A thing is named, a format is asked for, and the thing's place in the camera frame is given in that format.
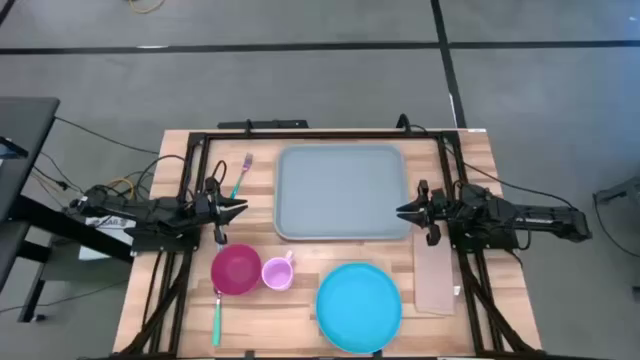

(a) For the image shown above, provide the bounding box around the yellow cable by arm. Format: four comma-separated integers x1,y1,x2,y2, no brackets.
107,178,136,200

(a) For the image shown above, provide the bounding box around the black bar at table edge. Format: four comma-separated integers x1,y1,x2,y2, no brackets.
217,118,310,130

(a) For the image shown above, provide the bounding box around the blue round plate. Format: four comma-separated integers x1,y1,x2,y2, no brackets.
314,262,404,355

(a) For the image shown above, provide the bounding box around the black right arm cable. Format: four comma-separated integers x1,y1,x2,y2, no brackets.
442,141,576,209

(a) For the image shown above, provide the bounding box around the grey stand leg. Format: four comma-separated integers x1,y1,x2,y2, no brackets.
592,174,640,206

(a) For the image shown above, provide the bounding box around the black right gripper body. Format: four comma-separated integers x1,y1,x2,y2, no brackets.
418,180,451,246

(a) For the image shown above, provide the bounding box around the black cable by stand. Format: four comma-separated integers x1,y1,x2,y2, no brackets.
592,192,640,260

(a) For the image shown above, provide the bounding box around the black aluminium table frame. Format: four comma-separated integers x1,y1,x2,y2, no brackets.
114,127,544,360

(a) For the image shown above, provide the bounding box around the yellow floor cable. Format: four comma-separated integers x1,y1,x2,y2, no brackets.
128,0,166,15

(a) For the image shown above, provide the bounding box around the magenta plastic bowl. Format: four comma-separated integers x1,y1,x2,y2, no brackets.
210,243,263,296

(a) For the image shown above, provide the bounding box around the lilac plastic cup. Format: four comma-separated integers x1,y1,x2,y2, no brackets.
261,249,296,292

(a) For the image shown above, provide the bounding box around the spoon with green handle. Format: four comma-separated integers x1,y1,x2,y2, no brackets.
211,287,224,348

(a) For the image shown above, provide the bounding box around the beige cloth napkin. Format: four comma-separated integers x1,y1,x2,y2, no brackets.
412,231,457,317

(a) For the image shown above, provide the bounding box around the dark device on desk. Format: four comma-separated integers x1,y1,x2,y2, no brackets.
0,135,30,160

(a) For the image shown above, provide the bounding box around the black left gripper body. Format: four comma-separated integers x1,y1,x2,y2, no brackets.
193,178,232,242

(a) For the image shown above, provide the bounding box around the black side desk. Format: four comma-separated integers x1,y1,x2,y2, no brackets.
0,97,136,324

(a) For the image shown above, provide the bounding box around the white paper sheet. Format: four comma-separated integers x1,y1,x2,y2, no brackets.
78,214,139,262

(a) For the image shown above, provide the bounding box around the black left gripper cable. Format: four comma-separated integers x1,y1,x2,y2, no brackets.
211,159,228,194

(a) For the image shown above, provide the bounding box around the fork with teal handle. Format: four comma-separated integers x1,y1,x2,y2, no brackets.
228,152,255,200

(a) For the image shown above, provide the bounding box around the thin black floor cable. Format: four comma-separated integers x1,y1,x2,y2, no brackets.
0,279,130,310

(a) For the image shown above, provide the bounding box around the grey plastic tray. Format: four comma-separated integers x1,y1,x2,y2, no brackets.
273,143,414,242

